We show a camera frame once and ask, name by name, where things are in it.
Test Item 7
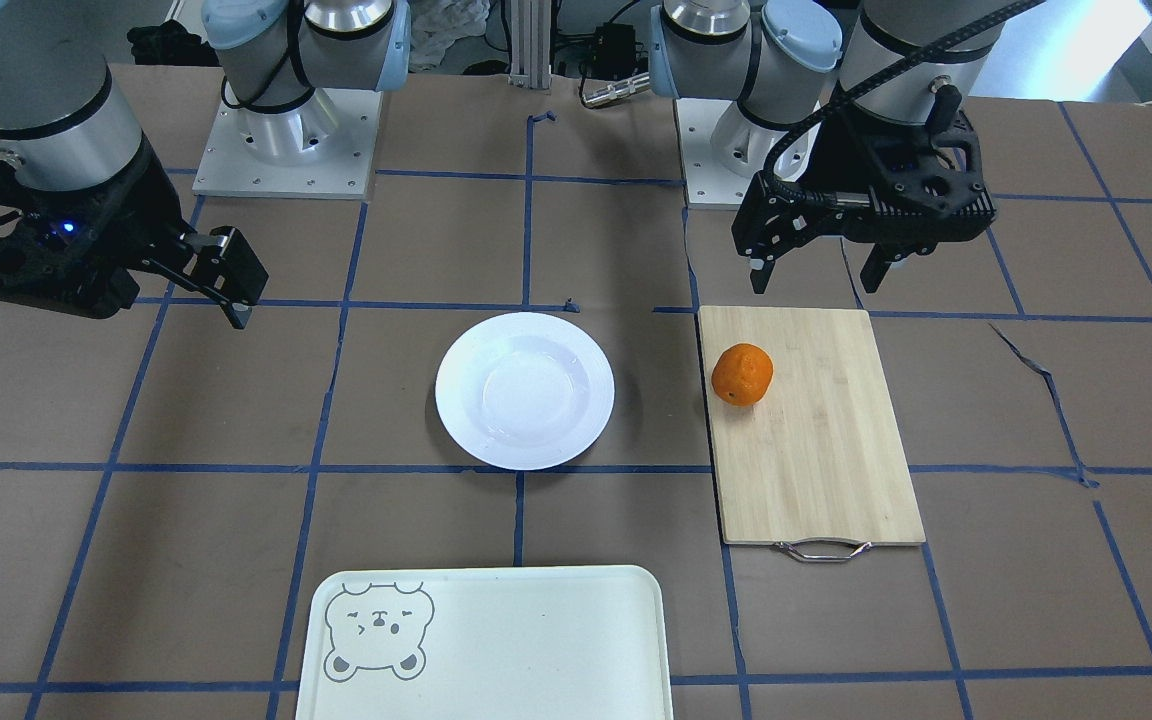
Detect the white ceramic plate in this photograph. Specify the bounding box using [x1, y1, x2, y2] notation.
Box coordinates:
[434, 313, 616, 471]

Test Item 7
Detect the white bear tray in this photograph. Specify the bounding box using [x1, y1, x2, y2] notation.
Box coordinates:
[296, 564, 675, 719]

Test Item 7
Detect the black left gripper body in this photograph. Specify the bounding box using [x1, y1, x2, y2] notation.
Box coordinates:
[732, 113, 996, 263]

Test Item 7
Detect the black braided cable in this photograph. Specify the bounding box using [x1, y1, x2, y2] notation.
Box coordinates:
[761, 0, 1047, 181]

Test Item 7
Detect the white crumpled cloth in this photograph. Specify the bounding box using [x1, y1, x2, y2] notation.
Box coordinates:
[408, 1, 492, 71]

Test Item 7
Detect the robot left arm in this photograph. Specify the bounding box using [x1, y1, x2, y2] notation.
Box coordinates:
[649, 1, 1028, 293]

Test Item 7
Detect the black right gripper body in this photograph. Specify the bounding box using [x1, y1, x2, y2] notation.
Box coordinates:
[0, 137, 198, 319]

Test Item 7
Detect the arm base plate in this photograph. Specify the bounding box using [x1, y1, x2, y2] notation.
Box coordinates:
[194, 88, 387, 200]
[675, 97, 785, 210]

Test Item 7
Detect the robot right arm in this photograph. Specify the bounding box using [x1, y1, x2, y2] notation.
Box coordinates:
[0, 1, 412, 329]

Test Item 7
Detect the black power adapter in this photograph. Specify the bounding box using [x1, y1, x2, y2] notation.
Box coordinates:
[588, 22, 637, 79]

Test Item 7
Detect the bamboo cutting board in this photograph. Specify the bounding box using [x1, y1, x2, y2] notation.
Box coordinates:
[698, 305, 925, 562]

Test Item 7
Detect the orange fruit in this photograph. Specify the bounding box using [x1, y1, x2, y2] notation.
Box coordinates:
[710, 343, 774, 407]

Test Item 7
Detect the aluminium frame post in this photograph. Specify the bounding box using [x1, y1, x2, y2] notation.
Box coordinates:
[503, 0, 553, 94]

